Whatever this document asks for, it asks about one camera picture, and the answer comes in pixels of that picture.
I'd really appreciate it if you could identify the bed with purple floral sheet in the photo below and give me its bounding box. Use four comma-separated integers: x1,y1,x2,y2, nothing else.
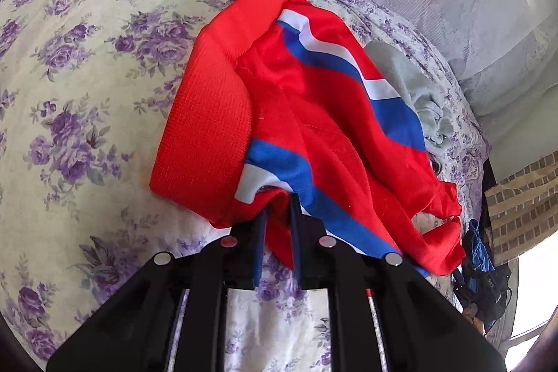
0,0,493,372

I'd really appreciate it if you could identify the red blue white sweater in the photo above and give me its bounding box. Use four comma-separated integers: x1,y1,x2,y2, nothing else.
149,0,467,277

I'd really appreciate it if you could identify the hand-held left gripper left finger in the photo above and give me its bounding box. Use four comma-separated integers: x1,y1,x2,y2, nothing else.
46,208,269,372

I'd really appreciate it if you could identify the grey folded garment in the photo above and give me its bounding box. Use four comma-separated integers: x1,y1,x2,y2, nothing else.
364,40,456,152

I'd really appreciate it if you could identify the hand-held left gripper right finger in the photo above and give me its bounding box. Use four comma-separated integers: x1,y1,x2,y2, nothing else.
290,195,508,372

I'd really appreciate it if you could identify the dark bag with blue cloth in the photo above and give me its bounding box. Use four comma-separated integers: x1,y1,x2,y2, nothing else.
453,219,513,329

